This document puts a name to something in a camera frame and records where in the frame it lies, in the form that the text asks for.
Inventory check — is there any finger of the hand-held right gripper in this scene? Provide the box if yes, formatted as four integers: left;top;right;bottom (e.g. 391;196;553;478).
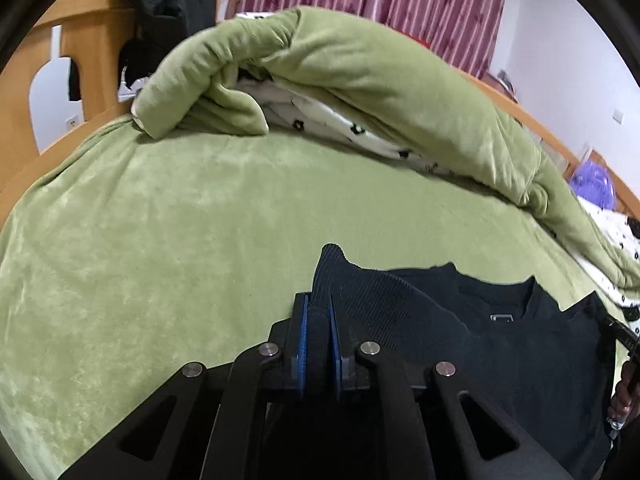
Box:
597;311;640;358

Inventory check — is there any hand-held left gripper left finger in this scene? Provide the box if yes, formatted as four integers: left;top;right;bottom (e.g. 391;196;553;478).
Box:
57;292;326;480

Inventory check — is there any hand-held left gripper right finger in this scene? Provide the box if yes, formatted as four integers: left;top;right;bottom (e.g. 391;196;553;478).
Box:
326;294;576;480

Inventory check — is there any black sweater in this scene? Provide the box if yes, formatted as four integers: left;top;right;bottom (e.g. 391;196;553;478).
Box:
310;242;631;480

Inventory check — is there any person's right hand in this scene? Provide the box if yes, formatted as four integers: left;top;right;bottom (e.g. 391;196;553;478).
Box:
606;357;640;432

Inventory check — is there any purple fluffy object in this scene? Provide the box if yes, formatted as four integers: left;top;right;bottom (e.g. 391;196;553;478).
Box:
570;161;616;211

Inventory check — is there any green bed sheet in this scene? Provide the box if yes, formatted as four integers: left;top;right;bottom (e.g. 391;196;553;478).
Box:
0;115;608;471

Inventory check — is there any green quilt with floral lining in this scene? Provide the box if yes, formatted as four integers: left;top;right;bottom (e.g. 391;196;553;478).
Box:
131;6;640;323

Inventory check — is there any pink patterned curtain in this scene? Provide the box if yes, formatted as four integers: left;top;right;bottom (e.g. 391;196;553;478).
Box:
235;0;511;80

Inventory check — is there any black jacket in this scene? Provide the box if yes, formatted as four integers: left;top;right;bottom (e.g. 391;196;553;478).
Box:
67;0;218;103

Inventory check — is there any wooden bed frame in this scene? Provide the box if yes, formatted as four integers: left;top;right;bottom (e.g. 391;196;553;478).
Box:
0;0;640;226

